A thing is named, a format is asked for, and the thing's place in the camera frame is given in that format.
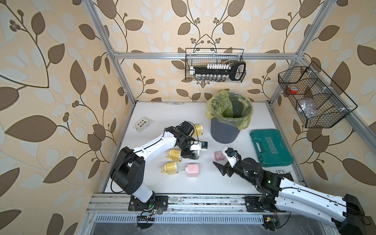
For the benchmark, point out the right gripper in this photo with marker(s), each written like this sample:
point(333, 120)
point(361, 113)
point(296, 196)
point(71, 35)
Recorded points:
point(223, 168)

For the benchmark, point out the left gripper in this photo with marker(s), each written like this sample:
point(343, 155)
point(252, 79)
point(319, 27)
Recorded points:
point(186, 154)

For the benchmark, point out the green pencil sharpener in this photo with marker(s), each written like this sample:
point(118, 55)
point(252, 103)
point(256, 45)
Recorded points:
point(195, 155)

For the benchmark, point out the pink shavings tray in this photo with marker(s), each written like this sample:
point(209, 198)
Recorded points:
point(219, 156)

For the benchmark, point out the pink sharpener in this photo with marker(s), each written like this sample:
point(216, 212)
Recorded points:
point(191, 170)

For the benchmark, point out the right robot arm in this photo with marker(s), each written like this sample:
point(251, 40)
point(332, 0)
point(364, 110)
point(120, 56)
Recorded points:
point(278, 193)

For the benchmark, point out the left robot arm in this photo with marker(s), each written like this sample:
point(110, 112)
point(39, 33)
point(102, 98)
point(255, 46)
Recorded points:
point(128, 170)

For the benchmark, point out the yellow sharpener near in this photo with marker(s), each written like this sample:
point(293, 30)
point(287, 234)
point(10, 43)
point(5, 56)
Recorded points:
point(170, 168)

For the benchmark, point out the yellow sharpener far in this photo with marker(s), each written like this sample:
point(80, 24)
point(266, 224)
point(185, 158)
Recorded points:
point(198, 130)

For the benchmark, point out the grey trash bin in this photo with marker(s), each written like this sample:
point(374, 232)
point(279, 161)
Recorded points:
point(222, 132)

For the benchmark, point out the white button box in bag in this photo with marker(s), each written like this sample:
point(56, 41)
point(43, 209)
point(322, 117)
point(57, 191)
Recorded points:
point(143, 124)

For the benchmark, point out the green plastic tool case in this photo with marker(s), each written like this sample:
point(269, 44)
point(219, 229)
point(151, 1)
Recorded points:
point(270, 148)

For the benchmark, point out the yellow-green bin liner bag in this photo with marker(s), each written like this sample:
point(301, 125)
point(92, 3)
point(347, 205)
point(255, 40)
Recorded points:
point(230, 108)

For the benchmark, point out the socket set in basket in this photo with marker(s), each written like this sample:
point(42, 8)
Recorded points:
point(232, 72)

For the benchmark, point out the clear plastic bag in basket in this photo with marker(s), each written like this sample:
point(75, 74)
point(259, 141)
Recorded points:
point(306, 108)

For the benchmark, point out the red tape roll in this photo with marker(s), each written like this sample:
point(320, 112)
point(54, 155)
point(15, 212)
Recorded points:
point(293, 90)

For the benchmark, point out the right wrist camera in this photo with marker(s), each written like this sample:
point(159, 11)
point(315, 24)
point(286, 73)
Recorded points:
point(231, 155)

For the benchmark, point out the back wire basket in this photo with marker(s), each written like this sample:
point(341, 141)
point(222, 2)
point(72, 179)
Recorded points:
point(205, 56)

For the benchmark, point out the wire basket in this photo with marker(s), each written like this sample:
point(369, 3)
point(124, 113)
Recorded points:
point(332, 102)
point(205, 56)

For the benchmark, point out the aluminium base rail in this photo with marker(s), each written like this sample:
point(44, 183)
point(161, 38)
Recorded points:
point(179, 204)

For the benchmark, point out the right wire basket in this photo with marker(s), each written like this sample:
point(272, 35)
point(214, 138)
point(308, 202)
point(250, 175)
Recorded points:
point(332, 102)

